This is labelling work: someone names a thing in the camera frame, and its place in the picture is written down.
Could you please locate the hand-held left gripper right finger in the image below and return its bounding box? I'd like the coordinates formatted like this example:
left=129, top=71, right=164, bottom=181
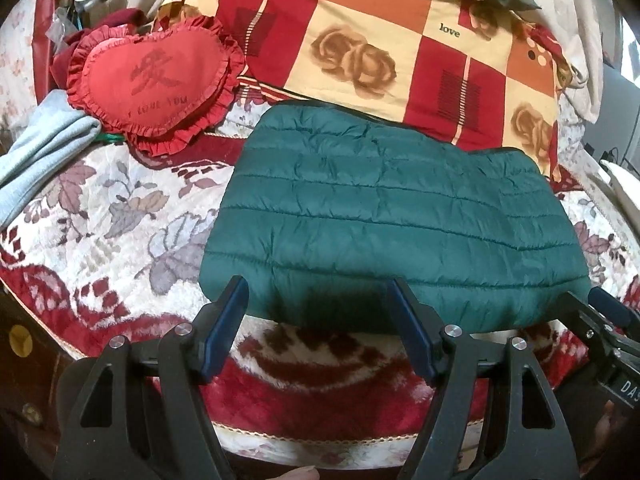
left=387, top=279, right=583, bottom=480

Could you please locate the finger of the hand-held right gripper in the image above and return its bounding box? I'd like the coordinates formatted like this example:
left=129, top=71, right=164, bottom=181
left=557, top=290, right=609, bottom=347
left=587, top=287, right=633, bottom=329

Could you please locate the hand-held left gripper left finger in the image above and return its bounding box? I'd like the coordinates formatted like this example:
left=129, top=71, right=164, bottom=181
left=50, top=276, right=250, bottom=480

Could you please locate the green puffer jacket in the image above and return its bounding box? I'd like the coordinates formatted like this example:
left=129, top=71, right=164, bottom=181
left=198, top=102, right=592, bottom=333

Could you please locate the person's right hand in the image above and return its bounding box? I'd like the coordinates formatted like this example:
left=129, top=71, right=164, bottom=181
left=587, top=400, right=633, bottom=467

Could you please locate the person's left hand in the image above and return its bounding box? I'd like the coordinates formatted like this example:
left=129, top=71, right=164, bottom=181
left=277, top=466, right=321, bottom=480

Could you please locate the red white floral bed blanket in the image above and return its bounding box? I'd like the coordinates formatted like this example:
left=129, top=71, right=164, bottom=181
left=0, top=95, right=640, bottom=471

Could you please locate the grey cloth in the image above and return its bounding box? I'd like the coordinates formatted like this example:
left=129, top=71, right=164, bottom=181
left=0, top=90, right=103, bottom=228

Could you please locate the red heart-shaped ruffled pillow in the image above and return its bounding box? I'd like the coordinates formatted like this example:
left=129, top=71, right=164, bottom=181
left=65, top=16, right=246, bottom=157

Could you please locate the checkered rose print quilt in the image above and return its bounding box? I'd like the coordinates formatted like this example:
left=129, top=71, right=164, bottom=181
left=152, top=0, right=573, bottom=183

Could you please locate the brown wooden bed frame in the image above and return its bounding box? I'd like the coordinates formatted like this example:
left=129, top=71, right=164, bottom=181
left=0, top=280, right=101, bottom=480

